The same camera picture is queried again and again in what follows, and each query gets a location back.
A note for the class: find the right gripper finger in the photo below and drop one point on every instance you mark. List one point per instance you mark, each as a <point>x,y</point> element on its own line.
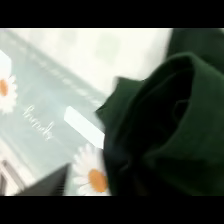
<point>50,185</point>

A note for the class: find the dark green garment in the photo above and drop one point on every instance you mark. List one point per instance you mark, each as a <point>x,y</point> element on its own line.
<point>170,133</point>

